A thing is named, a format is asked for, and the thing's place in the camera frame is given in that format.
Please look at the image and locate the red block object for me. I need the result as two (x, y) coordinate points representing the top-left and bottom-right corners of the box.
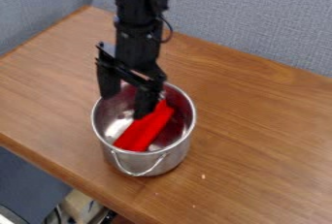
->
(112, 100), (173, 152)

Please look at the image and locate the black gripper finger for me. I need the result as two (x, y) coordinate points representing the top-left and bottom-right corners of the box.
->
(97, 64), (120, 99)
(133, 84), (163, 119)

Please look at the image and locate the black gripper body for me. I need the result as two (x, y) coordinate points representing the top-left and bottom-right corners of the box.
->
(96, 20), (165, 87)

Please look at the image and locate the beige box under table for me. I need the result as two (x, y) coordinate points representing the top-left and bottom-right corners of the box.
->
(60, 190), (105, 224)

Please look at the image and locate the metal pot with handle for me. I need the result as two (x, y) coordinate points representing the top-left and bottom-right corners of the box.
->
(90, 82), (196, 176)

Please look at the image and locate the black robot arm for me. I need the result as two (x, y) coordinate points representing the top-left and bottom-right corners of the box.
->
(96, 0), (168, 119)

